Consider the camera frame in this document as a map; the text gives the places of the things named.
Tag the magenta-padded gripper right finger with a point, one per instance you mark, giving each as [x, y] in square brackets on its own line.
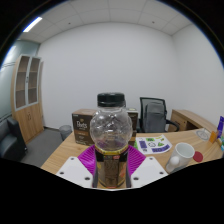
[148, 170]

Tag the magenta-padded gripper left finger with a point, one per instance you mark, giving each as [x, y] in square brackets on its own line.
[75, 170]

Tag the clear drink bottle black cap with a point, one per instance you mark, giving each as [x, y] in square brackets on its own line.
[111, 133]

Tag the printed sticker sheet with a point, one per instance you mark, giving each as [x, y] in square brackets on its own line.
[153, 145]

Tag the white mug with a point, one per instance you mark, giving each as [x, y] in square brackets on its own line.
[181, 155]

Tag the grey waste bin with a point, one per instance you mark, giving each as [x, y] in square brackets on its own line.
[65, 132]

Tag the brown cardboard carton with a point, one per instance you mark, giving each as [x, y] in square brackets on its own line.
[81, 128]

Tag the flat round red coaster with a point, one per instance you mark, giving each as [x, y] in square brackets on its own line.
[198, 157]

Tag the grey mesh office chair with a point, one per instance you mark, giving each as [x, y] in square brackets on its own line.
[154, 116]

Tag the sheet with round print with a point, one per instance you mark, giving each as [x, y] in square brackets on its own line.
[202, 134]

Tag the wooden side desk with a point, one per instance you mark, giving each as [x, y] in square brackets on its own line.
[190, 119]

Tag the wooden shelf cabinet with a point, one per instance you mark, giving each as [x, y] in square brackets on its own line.
[30, 118]

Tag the black sofa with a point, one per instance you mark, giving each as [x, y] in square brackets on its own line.
[10, 141]

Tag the small orange box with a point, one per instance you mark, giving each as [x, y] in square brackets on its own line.
[213, 137]

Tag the ceiling light panel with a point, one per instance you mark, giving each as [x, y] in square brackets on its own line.
[32, 24]

